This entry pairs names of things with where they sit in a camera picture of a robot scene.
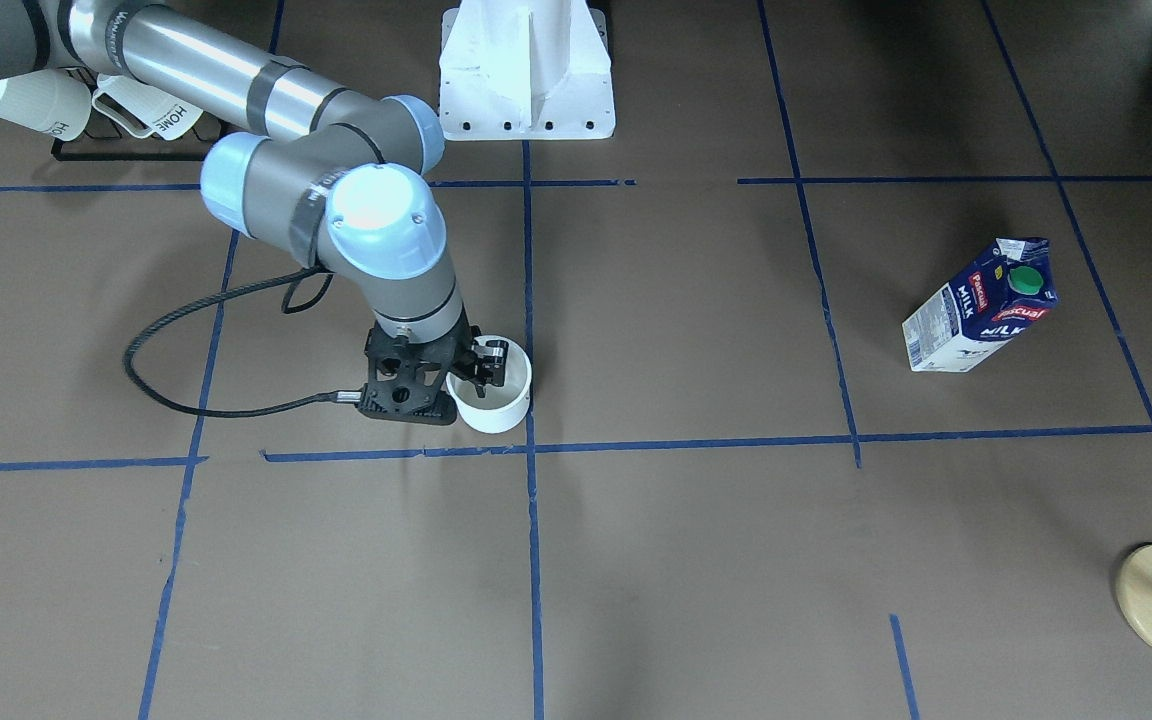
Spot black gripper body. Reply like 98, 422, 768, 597
404, 328, 483, 386

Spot white smiley mug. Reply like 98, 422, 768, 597
444, 334, 532, 434

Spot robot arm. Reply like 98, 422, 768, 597
0, 1, 508, 386

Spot blue milk carton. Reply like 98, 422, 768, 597
902, 237, 1059, 373

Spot white mounting pillar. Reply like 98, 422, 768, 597
438, 1, 617, 142

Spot white ribbed HOME mug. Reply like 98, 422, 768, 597
91, 74, 204, 141

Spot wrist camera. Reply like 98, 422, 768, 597
356, 324, 458, 427

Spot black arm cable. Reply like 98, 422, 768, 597
123, 268, 367, 419

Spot black wire mug rack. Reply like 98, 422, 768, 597
50, 114, 234, 161

